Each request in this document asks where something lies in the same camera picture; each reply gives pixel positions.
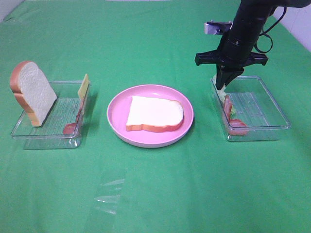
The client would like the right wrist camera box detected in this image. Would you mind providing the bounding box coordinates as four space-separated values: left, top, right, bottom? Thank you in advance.
204 21 233 35

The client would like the clear right plastic tray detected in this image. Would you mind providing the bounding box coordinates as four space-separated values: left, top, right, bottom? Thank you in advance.
210 76 291 141

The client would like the tray bacon strip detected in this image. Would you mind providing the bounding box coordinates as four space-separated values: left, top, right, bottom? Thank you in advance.
224 95 248 135
63 98 86 134

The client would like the pink round plate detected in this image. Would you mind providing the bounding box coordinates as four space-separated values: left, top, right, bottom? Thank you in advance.
106 84 194 148

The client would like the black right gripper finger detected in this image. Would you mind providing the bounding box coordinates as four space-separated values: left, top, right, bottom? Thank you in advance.
215 65 230 90
225 68 244 85

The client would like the green tablecloth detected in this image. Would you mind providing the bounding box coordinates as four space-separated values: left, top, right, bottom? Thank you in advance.
0 0 311 233

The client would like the yellow toy cheese slice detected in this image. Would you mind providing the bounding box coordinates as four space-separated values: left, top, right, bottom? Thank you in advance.
77 73 90 100

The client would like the clear plastic film piece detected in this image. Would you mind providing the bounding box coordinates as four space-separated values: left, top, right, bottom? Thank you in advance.
93 169 127 216

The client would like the green toy lettuce leaf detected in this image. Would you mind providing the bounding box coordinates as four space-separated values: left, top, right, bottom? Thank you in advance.
212 74 236 117

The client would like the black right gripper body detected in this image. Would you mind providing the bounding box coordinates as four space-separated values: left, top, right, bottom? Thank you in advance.
194 33 268 68

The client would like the toy bread slice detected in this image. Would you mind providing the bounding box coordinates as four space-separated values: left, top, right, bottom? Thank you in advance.
10 61 57 127
126 96 184 133

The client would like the clear left plastic tray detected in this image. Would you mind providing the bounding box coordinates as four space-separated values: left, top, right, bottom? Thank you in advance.
11 81 91 150

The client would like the clear plastic tray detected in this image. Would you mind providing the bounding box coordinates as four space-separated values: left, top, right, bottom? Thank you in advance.
210 76 291 141
11 81 91 150

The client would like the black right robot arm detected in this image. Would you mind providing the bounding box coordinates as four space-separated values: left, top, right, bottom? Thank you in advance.
195 0 311 90

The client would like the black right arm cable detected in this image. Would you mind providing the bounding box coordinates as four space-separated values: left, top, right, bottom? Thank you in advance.
254 6 287 53

